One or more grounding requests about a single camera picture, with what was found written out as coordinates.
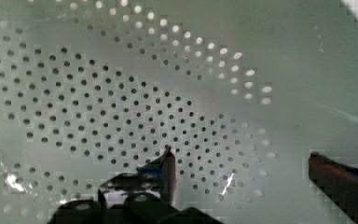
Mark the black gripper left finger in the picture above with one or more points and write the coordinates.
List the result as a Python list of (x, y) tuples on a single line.
[(142, 197)]

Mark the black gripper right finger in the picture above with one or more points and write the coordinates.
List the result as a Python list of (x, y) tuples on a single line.
[(339, 182)]

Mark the green plastic strainer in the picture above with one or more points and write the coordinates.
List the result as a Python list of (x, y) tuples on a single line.
[(242, 90)]

